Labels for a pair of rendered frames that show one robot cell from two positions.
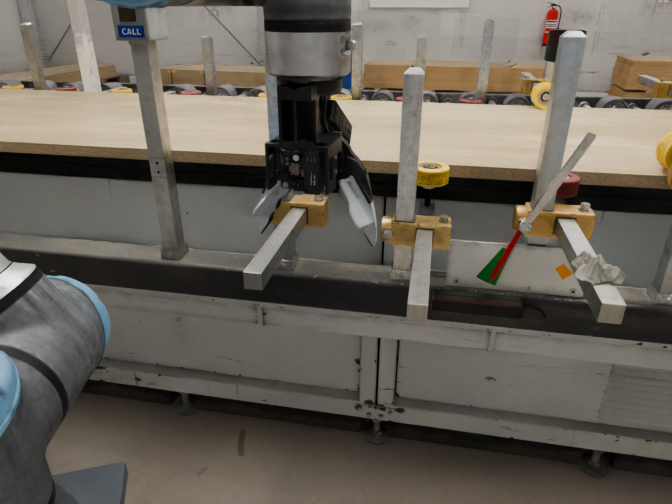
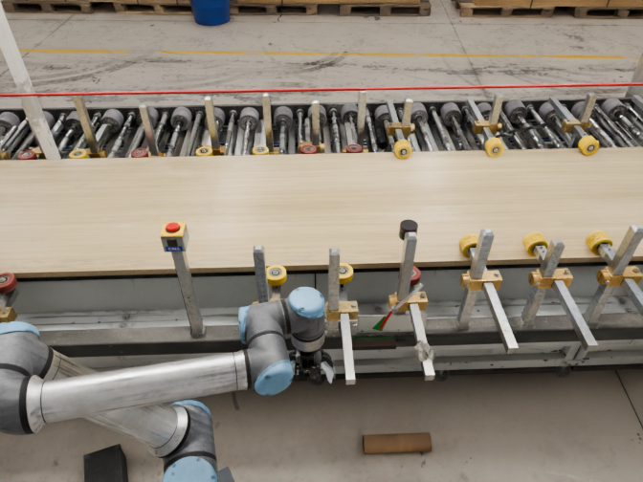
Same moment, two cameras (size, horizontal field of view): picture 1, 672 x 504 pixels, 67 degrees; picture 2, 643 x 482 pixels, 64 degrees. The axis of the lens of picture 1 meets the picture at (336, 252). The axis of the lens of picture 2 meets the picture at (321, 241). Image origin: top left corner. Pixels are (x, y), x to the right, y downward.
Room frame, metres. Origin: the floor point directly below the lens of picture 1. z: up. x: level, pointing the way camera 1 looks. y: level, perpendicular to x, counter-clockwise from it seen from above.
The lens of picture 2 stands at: (-0.27, 0.19, 2.25)
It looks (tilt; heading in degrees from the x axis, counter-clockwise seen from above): 41 degrees down; 347
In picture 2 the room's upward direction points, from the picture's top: straight up
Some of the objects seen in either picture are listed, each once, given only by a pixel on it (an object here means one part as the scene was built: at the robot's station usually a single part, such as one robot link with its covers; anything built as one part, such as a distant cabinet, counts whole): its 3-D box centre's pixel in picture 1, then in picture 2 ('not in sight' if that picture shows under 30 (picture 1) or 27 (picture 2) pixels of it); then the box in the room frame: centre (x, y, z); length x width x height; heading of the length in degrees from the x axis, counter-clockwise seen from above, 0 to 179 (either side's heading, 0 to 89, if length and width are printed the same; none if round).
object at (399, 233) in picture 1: (415, 230); (339, 311); (0.94, -0.16, 0.80); 0.14 x 0.06 x 0.05; 79
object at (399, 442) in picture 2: not in sight; (396, 443); (0.75, -0.40, 0.04); 0.30 x 0.08 x 0.08; 79
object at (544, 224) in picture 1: (551, 219); (407, 300); (0.89, -0.41, 0.85); 0.14 x 0.06 x 0.05; 79
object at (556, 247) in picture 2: not in sight; (539, 290); (0.80, -0.87, 0.89); 0.04 x 0.04 x 0.48; 79
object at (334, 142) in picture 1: (308, 134); (308, 355); (0.57, 0.03, 1.08); 0.09 x 0.08 x 0.12; 165
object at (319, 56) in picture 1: (311, 55); (309, 335); (0.58, 0.03, 1.16); 0.10 x 0.09 x 0.05; 75
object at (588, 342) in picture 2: not in sight; (561, 289); (0.74, -0.90, 0.95); 0.50 x 0.04 x 0.04; 169
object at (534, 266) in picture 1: (516, 268); (391, 323); (0.87, -0.35, 0.75); 0.26 x 0.01 x 0.10; 79
